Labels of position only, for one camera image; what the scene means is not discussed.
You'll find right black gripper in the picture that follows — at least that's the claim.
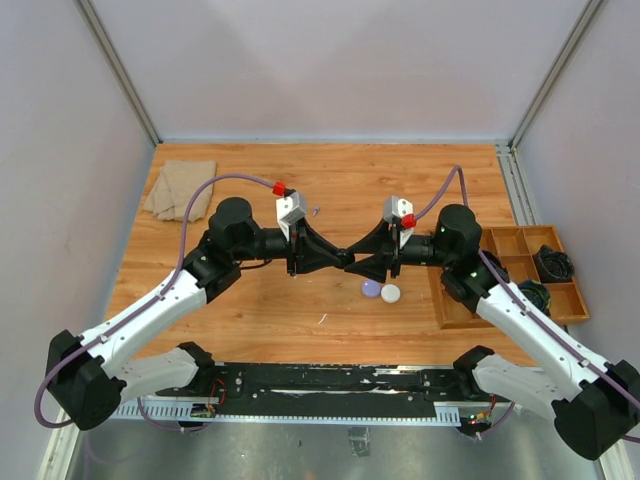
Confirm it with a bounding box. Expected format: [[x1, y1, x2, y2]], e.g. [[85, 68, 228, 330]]
[[344, 218, 454, 283]]

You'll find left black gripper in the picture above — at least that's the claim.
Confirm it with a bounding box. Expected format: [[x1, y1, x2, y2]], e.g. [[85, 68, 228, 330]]
[[233, 217, 341, 277]]

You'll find purple earbud case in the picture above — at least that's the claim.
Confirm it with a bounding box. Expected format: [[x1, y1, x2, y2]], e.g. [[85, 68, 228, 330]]
[[361, 279, 382, 298]]

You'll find white earbud case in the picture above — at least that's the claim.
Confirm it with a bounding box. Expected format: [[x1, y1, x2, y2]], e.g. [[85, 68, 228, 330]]
[[380, 284, 401, 304]]

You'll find black earbud case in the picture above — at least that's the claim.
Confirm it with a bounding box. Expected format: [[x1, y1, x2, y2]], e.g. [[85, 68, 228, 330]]
[[336, 249, 355, 269]]

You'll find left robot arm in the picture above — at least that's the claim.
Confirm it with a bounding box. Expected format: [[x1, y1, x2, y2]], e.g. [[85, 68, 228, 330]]
[[37, 191, 355, 431]]

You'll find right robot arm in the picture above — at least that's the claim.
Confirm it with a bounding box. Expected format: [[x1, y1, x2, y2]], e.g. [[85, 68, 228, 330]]
[[345, 204, 639, 460]]

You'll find wooden compartment tray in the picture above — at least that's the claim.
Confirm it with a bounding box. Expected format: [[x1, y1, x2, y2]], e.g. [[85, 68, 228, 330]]
[[428, 225, 590, 329]]

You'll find beige folded cloth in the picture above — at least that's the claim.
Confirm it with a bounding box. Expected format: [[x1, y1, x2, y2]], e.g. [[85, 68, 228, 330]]
[[144, 160, 217, 221]]

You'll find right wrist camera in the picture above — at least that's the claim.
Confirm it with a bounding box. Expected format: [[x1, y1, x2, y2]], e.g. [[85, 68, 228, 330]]
[[382, 195, 416, 230]]

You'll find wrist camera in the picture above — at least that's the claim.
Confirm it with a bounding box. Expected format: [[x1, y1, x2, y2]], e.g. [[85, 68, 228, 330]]
[[276, 192, 307, 236], [382, 195, 416, 230]]

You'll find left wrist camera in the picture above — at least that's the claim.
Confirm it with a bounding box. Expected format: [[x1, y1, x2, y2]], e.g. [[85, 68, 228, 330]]
[[276, 192, 307, 236]]

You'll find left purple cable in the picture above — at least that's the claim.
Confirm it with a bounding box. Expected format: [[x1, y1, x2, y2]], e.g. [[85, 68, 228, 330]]
[[34, 173, 286, 429]]

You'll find purple cable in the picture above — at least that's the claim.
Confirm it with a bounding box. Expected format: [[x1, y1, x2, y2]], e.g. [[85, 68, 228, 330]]
[[402, 165, 640, 444], [34, 173, 286, 429]]

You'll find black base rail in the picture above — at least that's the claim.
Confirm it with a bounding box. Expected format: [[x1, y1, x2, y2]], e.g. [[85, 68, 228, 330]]
[[154, 361, 516, 420]]

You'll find blue-green rolled strap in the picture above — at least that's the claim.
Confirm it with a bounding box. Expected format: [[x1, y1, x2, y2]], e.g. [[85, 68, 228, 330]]
[[517, 279, 552, 316]]

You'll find white cable duct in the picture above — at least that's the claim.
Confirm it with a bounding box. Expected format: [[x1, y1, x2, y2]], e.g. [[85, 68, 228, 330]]
[[111, 400, 462, 427]]

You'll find black rolled strap right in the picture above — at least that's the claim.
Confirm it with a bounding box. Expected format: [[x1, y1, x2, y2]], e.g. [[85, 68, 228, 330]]
[[532, 243, 575, 281]]

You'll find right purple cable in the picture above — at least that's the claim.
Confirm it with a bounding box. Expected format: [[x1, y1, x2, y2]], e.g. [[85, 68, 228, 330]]
[[402, 165, 640, 444]]

